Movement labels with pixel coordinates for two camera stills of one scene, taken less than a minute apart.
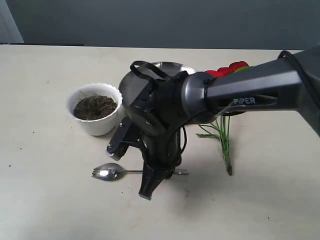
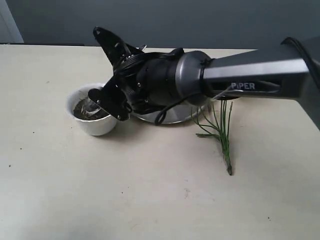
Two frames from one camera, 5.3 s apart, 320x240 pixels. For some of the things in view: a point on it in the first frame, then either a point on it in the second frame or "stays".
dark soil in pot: (94, 107) stays
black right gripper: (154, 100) to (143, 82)
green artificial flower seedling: (222, 128) stays
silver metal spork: (110, 171) to (89, 107)
